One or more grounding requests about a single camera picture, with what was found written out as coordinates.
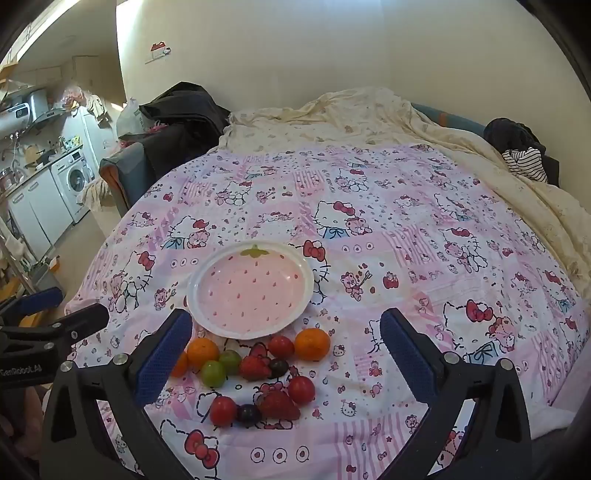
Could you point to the orange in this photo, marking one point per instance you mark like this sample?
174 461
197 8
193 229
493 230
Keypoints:
180 364
312 344
203 352

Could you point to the striped cloth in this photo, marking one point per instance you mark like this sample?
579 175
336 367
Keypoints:
526 161

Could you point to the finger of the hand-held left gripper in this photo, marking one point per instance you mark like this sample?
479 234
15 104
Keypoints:
64 323
44 297

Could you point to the green grape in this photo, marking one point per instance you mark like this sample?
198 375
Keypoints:
229 361
213 373

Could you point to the pink cartoon printed blanket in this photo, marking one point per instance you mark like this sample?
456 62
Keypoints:
392 230

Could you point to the pink plastic bag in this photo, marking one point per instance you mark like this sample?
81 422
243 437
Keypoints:
74 97

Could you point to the strawberry print plate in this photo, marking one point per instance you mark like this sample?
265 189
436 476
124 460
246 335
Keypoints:
254 290

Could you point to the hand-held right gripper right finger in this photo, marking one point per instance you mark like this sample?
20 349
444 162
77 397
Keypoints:
408 355

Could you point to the dark cloth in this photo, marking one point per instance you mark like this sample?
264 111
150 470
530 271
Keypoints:
508 131

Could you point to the silver range hood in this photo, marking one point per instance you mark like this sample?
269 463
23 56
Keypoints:
27 108

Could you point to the white washing machine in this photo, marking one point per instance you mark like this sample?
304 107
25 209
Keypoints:
76 180

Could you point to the blue padded bed frame panel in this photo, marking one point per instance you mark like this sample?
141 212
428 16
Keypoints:
429 112
124 170

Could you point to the cream duvet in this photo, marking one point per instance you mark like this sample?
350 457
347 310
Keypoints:
346 120

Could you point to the black jacket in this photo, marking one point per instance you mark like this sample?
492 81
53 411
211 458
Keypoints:
184 110

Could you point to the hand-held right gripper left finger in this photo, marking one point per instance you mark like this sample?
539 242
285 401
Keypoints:
164 357

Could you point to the beige hanging cloth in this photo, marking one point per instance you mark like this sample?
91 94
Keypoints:
97 106

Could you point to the strawberry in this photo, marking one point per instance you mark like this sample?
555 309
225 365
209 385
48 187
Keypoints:
254 366
278 405

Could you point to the red white wall sticker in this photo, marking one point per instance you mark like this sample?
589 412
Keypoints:
159 48

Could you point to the dark grape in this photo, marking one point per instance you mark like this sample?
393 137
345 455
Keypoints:
278 368
248 414

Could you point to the beige wall cabinet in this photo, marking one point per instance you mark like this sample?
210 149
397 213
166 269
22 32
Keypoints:
92 74

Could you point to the white plastic bag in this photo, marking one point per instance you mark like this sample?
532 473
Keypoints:
129 115

